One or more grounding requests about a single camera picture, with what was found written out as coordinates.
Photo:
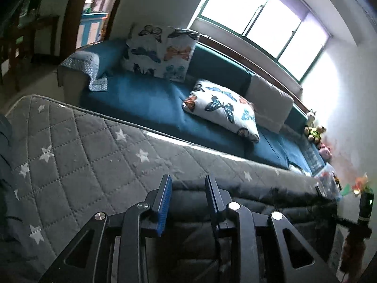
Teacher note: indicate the clear plastic storage box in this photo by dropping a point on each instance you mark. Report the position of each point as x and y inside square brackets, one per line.
[328, 182]

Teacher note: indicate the colourful artificial flowers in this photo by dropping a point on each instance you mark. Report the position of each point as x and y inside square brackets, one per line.
[360, 184]

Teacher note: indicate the flat-lying butterfly print pillow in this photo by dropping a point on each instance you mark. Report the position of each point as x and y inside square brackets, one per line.
[221, 106]

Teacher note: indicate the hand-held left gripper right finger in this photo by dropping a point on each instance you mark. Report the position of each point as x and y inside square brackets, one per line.
[211, 200]

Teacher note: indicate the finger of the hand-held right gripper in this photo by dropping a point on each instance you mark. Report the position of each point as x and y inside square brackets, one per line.
[344, 221]

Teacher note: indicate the patterned armrest cover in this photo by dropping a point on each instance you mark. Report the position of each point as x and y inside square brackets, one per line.
[85, 64]

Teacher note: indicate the green framed window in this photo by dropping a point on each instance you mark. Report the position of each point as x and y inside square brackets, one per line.
[259, 14]

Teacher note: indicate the white and dark plush toy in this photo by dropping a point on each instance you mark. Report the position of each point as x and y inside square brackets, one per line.
[310, 118]

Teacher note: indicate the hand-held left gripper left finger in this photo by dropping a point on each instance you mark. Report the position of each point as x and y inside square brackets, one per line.
[165, 203]

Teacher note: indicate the yellow green plush toy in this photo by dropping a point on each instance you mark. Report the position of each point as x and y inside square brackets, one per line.
[315, 135]

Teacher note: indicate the grey quilted star mattress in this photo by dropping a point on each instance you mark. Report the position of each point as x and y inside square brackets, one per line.
[82, 153]

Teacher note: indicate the blue sofa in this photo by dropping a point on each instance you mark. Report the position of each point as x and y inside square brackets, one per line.
[147, 97]

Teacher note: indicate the brown wooden door frame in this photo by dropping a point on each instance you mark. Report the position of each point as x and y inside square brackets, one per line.
[73, 8]

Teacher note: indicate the pink plush toy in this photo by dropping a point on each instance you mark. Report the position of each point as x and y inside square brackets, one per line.
[324, 152]

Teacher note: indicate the upright butterfly print pillow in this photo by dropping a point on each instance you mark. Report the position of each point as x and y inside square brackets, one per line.
[162, 50]

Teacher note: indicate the black puffer jacket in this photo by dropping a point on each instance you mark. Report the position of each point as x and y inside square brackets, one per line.
[191, 209]

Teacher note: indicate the dark wooden chair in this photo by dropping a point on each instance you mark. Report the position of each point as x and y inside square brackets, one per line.
[26, 35]

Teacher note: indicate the grey sofa cushion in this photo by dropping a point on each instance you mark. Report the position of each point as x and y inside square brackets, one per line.
[269, 103]

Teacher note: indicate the person's right forearm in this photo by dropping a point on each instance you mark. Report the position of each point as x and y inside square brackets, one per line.
[352, 253]

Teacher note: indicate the blue white cabinet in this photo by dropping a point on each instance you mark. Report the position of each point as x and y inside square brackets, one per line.
[91, 26]

